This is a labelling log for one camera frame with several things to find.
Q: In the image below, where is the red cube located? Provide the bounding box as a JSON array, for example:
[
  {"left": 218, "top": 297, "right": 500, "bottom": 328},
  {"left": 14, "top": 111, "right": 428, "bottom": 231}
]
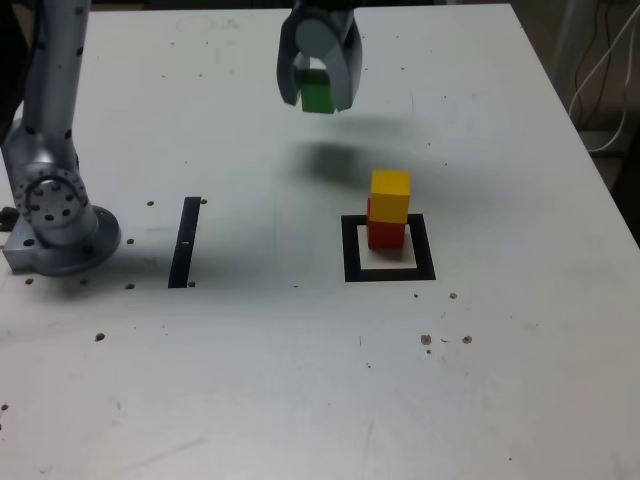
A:
[{"left": 366, "top": 197, "right": 406, "bottom": 251}]

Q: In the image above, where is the white frame post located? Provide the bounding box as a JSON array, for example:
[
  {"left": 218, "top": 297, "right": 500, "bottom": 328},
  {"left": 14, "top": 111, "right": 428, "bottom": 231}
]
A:
[{"left": 549, "top": 0, "right": 592, "bottom": 91}]

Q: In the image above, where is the yellow cube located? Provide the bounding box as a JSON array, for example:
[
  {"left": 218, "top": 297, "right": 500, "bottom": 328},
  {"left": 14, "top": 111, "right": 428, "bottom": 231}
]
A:
[{"left": 369, "top": 168, "right": 413, "bottom": 224}]

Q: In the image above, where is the black tape strip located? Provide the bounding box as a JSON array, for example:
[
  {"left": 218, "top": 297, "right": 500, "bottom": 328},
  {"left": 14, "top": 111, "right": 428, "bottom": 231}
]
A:
[{"left": 167, "top": 196, "right": 202, "bottom": 290}]

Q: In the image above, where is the white cable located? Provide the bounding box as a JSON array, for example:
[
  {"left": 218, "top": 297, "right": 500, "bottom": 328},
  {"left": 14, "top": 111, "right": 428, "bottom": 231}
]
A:
[
  {"left": 589, "top": 0, "right": 640, "bottom": 154},
  {"left": 569, "top": 29, "right": 621, "bottom": 134}
]

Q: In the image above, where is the black tape square outline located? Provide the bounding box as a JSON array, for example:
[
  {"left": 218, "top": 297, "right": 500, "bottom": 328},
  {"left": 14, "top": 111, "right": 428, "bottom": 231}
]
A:
[{"left": 340, "top": 213, "right": 437, "bottom": 283}]

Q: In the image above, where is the green cube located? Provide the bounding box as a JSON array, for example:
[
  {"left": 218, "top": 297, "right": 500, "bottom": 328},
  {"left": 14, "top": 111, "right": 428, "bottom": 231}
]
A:
[{"left": 294, "top": 68, "right": 335, "bottom": 115}]

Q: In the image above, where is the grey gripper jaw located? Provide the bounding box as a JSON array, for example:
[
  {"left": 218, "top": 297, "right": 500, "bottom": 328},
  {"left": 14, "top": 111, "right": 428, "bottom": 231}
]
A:
[
  {"left": 275, "top": 2, "right": 304, "bottom": 107},
  {"left": 293, "top": 9, "right": 365, "bottom": 115}
]

